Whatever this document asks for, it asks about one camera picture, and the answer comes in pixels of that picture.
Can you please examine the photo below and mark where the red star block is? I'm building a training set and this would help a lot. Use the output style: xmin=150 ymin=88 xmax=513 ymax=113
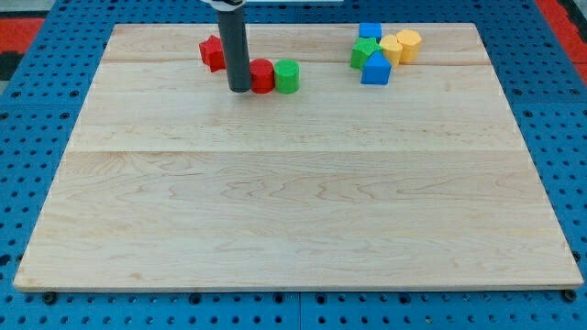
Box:
xmin=199 ymin=35 xmax=226 ymax=72

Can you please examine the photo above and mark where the yellow heart block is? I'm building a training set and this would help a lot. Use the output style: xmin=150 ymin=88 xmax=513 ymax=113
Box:
xmin=379 ymin=34 xmax=403 ymax=68

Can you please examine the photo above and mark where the red cylinder block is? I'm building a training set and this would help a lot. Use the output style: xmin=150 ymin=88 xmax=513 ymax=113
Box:
xmin=249 ymin=59 xmax=274 ymax=94

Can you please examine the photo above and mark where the blue cube block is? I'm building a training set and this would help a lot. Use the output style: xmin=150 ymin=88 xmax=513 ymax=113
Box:
xmin=359 ymin=22 xmax=382 ymax=42

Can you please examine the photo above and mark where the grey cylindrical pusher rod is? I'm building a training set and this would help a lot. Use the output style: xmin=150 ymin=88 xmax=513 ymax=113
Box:
xmin=216 ymin=1 xmax=251 ymax=93

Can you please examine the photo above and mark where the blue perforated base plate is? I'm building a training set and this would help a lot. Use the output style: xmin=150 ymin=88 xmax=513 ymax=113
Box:
xmin=1 ymin=0 xmax=586 ymax=329

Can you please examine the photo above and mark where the green cylinder block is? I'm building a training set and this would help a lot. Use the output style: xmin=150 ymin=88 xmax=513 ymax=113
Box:
xmin=274 ymin=59 xmax=300 ymax=94

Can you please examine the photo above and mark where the yellow hexagon block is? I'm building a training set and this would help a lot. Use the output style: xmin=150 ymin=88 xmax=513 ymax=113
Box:
xmin=396 ymin=29 xmax=423 ymax=63

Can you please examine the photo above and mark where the wooden board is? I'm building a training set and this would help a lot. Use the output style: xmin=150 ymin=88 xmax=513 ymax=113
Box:
xmin=14 ymin=23 xmax=583 ymax=292

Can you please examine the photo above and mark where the blue pentagon block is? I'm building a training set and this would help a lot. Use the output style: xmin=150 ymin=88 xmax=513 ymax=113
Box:
xmin=360 ymin=51 xmax=393 ymax=85

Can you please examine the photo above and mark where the green star block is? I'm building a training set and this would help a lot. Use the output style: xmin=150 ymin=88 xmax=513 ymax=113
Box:
xmin=350 ymin=38 xmax=382 ymax=70

